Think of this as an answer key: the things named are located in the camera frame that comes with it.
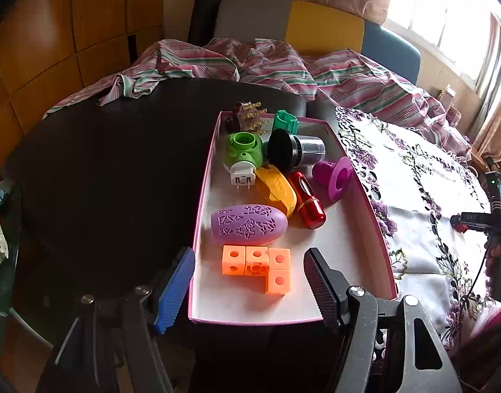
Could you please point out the black rolled mat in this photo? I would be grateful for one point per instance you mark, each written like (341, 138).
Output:
(205, 12)

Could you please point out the black round toy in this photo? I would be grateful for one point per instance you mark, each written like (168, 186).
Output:
(281, 149)

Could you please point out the beige side curtain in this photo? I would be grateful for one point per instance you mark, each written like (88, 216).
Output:
(495, 110)

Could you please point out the green white plug-in device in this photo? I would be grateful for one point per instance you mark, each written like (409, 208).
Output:
(234, 154)

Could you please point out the white embroidered floral tablecloth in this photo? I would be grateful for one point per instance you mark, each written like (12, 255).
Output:
(418, 196)

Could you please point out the yellow plastic toy piece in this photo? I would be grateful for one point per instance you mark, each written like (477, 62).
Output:
(277, 190)

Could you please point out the pink cardboard box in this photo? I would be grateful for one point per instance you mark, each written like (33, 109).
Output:
(315, 239)

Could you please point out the purple patterned oval case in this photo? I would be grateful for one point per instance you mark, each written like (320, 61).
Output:
(250, 225)

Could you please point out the green plastic toy piece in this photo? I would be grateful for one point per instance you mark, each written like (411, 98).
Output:
(285, 123)

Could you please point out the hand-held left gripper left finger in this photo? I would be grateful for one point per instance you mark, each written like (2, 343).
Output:
(174, 290)

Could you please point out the striped pink green bedsheet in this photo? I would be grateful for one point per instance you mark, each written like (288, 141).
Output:
(356, 82)

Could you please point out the red puzzle piece block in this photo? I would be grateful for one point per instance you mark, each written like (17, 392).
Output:
(463, 228)

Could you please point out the white carton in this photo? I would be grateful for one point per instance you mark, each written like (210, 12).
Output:
(447, 97)

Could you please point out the dark teal object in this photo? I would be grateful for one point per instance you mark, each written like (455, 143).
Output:
(1, 196)

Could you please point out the brown hair brush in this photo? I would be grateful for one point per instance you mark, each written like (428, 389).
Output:
(248, 116)

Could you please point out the red metallic cylinder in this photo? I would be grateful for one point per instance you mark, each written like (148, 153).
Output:
(313, 213)

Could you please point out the wooden wardrobe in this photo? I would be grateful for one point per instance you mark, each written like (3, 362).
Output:
(50, 49)

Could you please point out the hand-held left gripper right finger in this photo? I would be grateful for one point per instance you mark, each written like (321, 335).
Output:
(320, 286)

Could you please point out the person's red clothing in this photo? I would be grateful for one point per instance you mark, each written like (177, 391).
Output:
(491, 348)

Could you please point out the magenta plastic toy figure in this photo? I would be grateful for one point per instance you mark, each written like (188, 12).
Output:
(340, 180)

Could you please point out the small printed carton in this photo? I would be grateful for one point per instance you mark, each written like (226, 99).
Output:
(455, 114)

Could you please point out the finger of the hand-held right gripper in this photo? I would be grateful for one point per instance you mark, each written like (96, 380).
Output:
(475, 217)

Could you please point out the window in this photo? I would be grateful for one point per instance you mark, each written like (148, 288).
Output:
(446, 16)

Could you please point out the grey yellow blue headboard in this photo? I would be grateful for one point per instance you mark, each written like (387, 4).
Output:
(324, 24)

